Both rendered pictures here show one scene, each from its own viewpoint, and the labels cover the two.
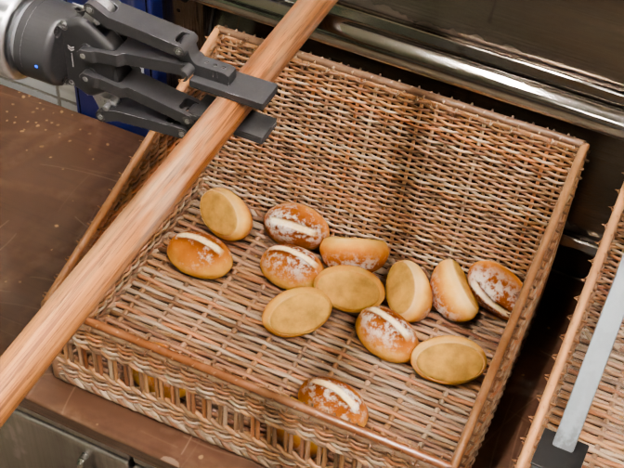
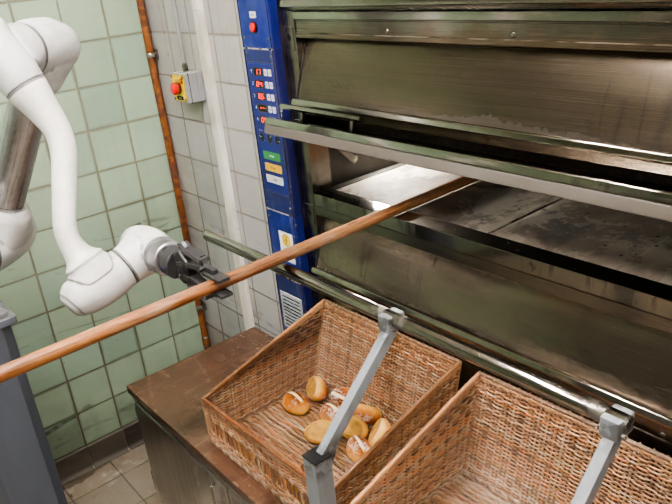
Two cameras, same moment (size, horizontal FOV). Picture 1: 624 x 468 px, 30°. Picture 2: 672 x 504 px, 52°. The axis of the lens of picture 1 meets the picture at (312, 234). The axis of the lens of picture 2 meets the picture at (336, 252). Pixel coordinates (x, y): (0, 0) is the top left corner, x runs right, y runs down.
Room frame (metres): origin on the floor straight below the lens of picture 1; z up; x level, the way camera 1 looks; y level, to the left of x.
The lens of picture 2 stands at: (-0.31, -0.83, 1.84)
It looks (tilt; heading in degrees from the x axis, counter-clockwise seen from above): 23 degrees down; 29
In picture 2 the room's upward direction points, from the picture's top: 6 degrees counter-clockwise
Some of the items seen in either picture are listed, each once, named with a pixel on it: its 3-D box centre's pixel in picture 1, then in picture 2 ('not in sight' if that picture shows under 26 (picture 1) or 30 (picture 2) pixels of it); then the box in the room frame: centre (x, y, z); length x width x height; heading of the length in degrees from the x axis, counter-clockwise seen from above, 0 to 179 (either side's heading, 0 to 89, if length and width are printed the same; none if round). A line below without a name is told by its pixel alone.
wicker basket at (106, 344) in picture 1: (318, 260); (328, 403); (1.04, -0.01, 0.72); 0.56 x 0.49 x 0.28; 68
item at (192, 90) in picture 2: not in sight; (187, 86); (1.61, 0.75, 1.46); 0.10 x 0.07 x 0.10; 67
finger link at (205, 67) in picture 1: (205, 58); (208, 265); (0.79, 0.10, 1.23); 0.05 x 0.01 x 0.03; 68
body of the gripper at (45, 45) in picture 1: (78, 49); (181, 265); (0.83, 0.22, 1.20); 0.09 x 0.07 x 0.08; 68
